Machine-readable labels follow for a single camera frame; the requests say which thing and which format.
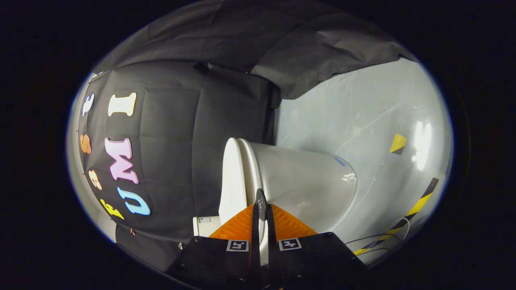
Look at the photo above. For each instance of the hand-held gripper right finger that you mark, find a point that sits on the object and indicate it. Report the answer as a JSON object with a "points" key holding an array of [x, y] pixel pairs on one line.
{"points": [[306, 262]]}

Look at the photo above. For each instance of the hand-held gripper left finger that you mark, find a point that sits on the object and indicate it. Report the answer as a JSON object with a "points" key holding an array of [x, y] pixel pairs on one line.
{"points": [[225, 262]]}

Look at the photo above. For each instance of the white toilet tank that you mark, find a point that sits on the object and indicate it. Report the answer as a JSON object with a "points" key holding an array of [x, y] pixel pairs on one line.
{"points": [[205, 227]]}

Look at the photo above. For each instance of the yellow black striped floor tape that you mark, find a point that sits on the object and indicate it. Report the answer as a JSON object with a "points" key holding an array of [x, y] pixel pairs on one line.
{"points": [[419, 203]]}

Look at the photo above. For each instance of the black backdrop cloth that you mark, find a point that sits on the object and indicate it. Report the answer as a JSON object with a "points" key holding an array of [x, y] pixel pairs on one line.
{"points": [[181, 121]]}

